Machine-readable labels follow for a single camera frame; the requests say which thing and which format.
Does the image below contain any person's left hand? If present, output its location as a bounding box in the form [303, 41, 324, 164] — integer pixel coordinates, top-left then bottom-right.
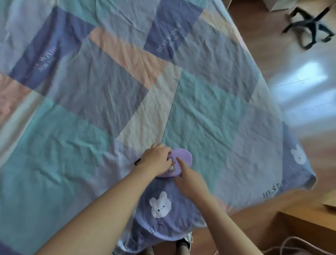
[136, 143, 173, 177]

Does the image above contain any person's right forearm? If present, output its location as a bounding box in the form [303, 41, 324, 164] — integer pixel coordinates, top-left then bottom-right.
[198, 195, 263, 255]

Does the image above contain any white shoe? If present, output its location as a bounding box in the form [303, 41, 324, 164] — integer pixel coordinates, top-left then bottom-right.
[176, 232, 194, 251]

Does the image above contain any person's left forearm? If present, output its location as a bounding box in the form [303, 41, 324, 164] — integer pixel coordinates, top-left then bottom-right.
[35, 164, 158, 255]

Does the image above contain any wooden radiator cover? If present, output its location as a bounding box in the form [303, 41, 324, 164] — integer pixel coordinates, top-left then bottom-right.
[273, 189, 336, 253]

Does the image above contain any person's right hand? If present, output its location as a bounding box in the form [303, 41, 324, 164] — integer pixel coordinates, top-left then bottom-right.
[174, 157, 213, 202]

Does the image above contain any purple eye mask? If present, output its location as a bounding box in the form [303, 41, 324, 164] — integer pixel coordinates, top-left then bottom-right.
[134, 148, 193, 179]

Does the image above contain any white cable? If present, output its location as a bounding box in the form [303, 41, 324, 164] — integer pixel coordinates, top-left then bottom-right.
[212, 236, 336, 255]

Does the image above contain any patchwork bed sheet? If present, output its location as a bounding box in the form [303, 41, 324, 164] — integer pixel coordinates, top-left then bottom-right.
[0, 0, 317, 255]

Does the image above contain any black office chair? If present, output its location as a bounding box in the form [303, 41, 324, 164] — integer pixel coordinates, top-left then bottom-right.
[282, 6, 335, 50]

